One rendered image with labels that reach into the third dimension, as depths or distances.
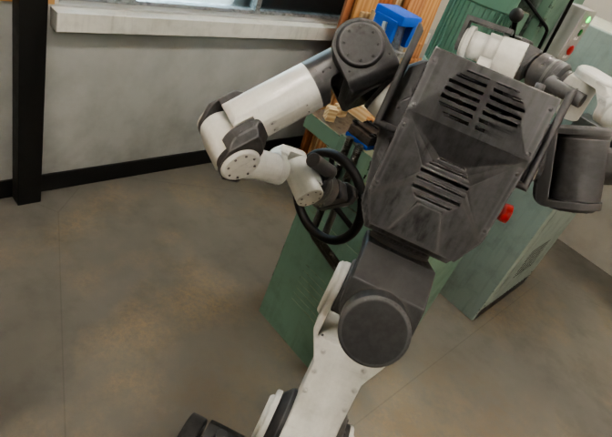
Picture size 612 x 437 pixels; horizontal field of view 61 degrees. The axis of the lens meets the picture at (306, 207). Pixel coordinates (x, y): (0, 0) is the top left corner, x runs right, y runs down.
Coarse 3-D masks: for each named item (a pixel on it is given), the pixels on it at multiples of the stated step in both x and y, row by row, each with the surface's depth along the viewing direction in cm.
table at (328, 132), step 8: (320, 112) 177; (304, 120) 177; (312, 120) 174; (320, 120) 172; (336, 120) 176; (344, 120) 178; (312, 128) 175; (320, 128) 173; (328, 128) 170; (336, 128) 171; (344, 128) 173; (320, 136) 173; (328, 136) 171; (336, 136) 168; (328, 144) 171; (336, 144) 169; (328, 160) 160; (352, 184) 155
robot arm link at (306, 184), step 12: (300, 156) 117; (312, 156) 114; (300, 168) 115; (312, 168) 115; (324, 168) 116; (336, 168) 121; (288, 180) 117; (300, 180) 114; (312, 180) 114; (324, 180) 121; (300, 192) 113; (312, 192) 113; (324, 192) 121; (300, 204) 116
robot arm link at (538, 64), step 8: (520, 40) 132; (528, 40) 131; (528, 48) 130; (536, 48) 130; (528, 56) 129; (536, 56) 128; (544, 56) 125; (552, 56) 126; (528, 64) 128; (536, 64) 125; (544, 64) 125; (552, 64) 124; (520, 72) 129; (528, 72) 127; (536, 72) 125; (544, 72) 124; (528, 80) 128; (536, 80) 126
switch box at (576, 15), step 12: (576, 12) 151; (588, 12) 151; (564, 24) 154; (576, 24) 151; (588, 24) 156; (564, 36) 154; (576, 36) 156; (552, 48) 157; (564, 48) 156; (564, 60) 162
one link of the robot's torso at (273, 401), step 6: (270, 396) 110; (276, 396) 108; (270, 402) 108; (276, 402) 107; (264, 408) 108; (270, 408) 106; (264, 414) 107; (270, 414) 105; (264, 420) 105; (270, 420) 105; (258, 426) 107; (264, 426) 105; (258, 432) 106; (264, 432) 105
